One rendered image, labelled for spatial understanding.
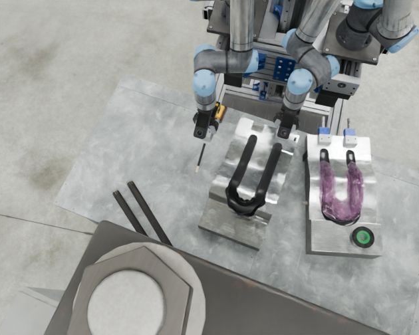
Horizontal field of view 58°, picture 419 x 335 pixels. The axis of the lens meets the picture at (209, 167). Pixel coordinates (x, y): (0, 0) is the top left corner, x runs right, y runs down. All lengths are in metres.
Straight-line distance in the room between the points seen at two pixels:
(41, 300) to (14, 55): 2.58
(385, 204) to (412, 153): 1.12
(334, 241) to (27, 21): 2.85
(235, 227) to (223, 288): 1.18
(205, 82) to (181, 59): 1.69
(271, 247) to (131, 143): 0.76
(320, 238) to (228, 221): 0.35
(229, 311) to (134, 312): 0.09
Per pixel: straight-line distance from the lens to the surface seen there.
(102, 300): 0.31
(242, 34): 1.28
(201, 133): 1.40
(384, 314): 1.66
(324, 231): 1.51
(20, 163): 2.87
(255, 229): 1.52
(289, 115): 1.44
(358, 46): 1.70
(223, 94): 2.48
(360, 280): 1.64
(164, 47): 3.01
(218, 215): 1.53
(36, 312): 0.97
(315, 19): 1.34
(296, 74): 1.30
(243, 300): 0.34
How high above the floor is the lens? 2.35
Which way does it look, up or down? 70 degrees down
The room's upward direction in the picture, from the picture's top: 7 degrees counter-clockwise
